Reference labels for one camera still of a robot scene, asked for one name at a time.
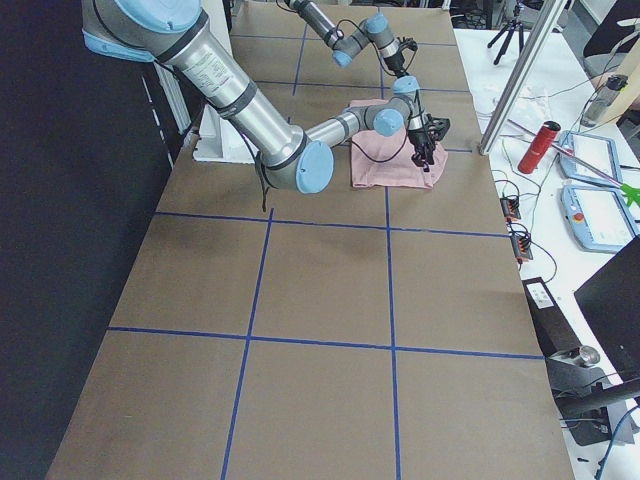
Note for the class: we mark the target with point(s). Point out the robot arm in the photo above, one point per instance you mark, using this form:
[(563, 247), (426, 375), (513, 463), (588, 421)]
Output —
[(350, 30), (177, 33)]

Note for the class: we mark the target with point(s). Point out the black monitor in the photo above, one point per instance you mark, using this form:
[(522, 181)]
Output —
[(609, 302)]

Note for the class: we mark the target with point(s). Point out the blue teach pendant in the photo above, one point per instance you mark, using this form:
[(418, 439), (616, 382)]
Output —
[(598, 218), (600, 152)]

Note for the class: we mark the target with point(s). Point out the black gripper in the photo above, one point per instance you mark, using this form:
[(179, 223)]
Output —
[(417, 137), (395, 62)]

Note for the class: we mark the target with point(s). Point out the orange terminal block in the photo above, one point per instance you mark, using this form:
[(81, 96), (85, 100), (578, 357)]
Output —
[(521, 242), (510, 207)]

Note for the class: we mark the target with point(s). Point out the near orange terminal block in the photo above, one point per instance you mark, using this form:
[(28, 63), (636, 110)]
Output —
[(521, 242)]

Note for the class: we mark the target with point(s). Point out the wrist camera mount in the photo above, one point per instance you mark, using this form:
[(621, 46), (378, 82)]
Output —
[(438, 127), (407, 43)]

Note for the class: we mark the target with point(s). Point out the clear water bottle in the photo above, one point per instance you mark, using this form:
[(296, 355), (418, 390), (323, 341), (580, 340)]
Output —
[(605, 95)]

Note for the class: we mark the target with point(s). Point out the near blue teach pendant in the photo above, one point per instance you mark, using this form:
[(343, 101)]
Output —
[(598, 218)]

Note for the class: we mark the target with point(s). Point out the reacher grabber stick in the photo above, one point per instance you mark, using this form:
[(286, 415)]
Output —
[(580, 162)]

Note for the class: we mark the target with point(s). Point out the black box with label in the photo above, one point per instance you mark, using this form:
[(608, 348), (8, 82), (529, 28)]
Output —
[(553, 331)]

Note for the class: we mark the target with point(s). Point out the small black tripod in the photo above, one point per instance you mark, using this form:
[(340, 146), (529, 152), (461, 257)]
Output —
[(514, 25)]

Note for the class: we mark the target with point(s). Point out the aluminium frame post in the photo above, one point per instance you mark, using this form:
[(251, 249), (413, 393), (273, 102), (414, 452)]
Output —
[(546, 21)]

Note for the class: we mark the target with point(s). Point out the black desk clamp mount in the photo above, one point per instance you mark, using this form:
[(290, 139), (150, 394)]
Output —
[(590, 404)]

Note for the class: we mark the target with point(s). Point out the far orange terminal block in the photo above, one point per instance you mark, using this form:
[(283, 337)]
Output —
[(510, 207)]

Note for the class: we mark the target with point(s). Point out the red cylinder tube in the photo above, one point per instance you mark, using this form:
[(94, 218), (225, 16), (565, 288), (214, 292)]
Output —
[(538, 147)]

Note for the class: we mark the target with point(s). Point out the far blue teach pendant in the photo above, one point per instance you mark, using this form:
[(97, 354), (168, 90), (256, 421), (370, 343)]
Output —
[(600, 152)]

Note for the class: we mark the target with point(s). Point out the pink Snoopy t-shirt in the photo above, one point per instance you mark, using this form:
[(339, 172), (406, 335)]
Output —
[(377, 160)]

